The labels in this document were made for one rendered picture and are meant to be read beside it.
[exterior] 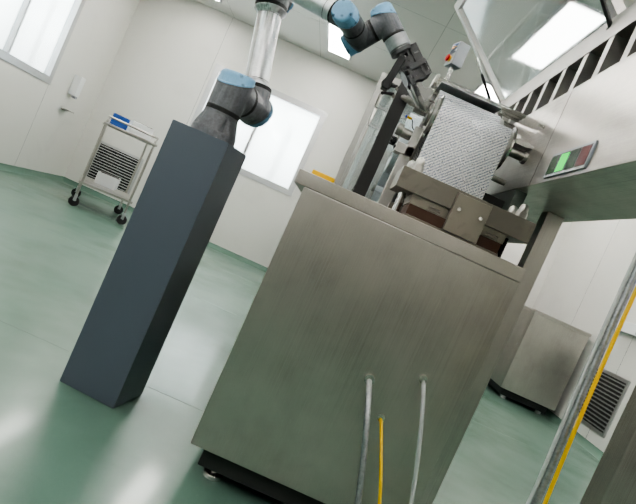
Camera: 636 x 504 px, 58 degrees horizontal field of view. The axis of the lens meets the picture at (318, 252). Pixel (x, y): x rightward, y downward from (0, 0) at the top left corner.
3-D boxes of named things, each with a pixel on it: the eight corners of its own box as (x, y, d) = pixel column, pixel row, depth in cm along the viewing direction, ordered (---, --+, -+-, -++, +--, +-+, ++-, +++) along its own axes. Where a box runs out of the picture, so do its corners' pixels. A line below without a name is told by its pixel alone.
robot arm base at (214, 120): (182, 123, 179) (195, 94, 179) (199, 134, 194) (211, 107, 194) (224, 142, 177) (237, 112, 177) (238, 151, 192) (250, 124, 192)
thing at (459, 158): (411, 172, 177) (435, 117, 177) (480, 203, 177) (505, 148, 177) (411, 171, 177) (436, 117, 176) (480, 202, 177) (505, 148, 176)
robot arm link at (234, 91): (199, 98, 182) (216, 58, 181) (220, 112, 194) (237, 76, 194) (229, 109, 177) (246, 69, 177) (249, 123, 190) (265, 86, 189)
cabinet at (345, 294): (267, 325, 407) (316, 215, 404) (349, 362, 407) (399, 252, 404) (172, 475, 155) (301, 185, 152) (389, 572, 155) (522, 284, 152)
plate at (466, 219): (441, 229, 158) (457, 192, 157) (474, 244, 158) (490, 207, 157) (443, 229, 155) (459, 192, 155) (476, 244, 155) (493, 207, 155)
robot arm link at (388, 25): (368, 17, 188) (392, 3, 186) (383, 47, 188) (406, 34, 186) (365, 10, 180) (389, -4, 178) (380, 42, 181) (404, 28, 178)
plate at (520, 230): (389, 189, 173) (397, 171, 173) (509, 243, 173) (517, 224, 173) (395, 184, 157) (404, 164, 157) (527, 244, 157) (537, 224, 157)
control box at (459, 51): (440, 64, 238) (450, 42, 238) (453, 71, 240) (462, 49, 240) (447, 61, 232) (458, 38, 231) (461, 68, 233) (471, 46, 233)
